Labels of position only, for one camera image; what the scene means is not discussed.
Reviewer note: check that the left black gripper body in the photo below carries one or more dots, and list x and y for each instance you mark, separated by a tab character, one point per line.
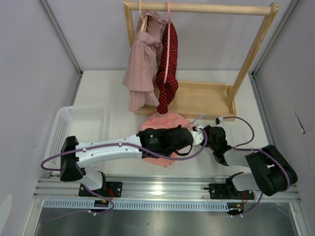
162	132

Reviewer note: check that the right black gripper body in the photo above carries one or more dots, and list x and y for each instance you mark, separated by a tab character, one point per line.
211	146

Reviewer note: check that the salmon pink skirt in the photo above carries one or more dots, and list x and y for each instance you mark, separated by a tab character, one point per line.
159	121

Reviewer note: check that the blue wire hanger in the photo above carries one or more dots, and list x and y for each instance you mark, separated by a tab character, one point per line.
197	120

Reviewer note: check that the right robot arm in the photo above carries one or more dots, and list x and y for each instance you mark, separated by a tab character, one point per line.
269	173

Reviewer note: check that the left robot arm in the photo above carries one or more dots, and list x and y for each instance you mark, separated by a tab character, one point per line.
78	157

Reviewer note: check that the beige wooden hanger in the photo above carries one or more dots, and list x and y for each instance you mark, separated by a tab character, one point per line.
144	18

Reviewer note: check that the pink plastic hanger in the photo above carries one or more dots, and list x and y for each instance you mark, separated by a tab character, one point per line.
168	40

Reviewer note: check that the wooden clothes rack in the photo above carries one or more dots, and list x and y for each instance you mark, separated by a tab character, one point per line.
201	98

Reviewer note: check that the red polka dot garment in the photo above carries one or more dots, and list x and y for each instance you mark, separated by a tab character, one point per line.
167	91

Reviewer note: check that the dusty pink hanging garment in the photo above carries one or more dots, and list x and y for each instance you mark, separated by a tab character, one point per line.
143	62

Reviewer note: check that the white plastic basket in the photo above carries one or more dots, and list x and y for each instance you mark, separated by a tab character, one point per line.
86	123

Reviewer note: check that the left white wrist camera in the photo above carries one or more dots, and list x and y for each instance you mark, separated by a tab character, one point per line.
198	135

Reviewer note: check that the aluminium mounting rail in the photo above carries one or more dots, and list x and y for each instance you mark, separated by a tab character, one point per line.
155	193

